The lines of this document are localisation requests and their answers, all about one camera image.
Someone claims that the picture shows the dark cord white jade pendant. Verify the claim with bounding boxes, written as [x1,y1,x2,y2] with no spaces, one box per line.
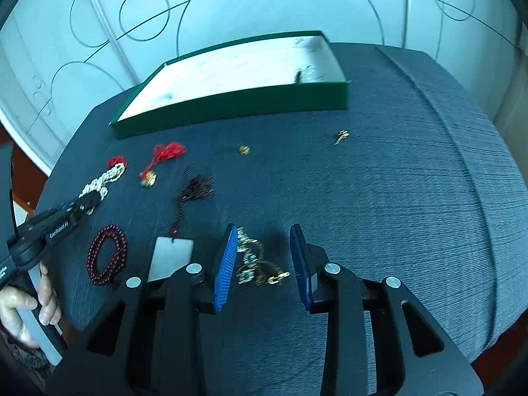
[148,164,214,282]

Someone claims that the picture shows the dark red bead bracelet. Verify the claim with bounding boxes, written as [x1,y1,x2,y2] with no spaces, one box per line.
[85,223,129,286]

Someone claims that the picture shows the white pearl necklace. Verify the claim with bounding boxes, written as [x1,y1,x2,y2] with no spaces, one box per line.
[78,162,127,216]

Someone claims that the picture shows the small gold earring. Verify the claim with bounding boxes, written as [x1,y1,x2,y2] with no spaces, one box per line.
[335,130,349,145]

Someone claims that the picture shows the red cord gold charm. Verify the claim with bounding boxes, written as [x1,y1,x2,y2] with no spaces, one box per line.
[107,155,127,168]

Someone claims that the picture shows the red tassel gold pendant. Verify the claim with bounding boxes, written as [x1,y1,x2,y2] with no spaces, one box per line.
[139,142,187,188]

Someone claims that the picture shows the green shallow jewelry box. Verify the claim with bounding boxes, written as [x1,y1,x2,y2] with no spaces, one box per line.
[109,30,349,139]

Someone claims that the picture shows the person's left hand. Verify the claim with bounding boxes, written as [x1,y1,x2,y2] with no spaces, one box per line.
[0,262,62,349]

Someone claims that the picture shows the dark grey fabric cover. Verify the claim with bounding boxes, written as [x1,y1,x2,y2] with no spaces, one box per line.
[39,43,527,395]

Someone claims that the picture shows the white glass wardrobe doors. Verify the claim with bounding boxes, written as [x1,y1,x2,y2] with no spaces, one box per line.
[1,0,527,174]

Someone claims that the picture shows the white handle of left gripper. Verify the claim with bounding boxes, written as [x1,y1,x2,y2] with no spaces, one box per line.
[17,265,67,367]

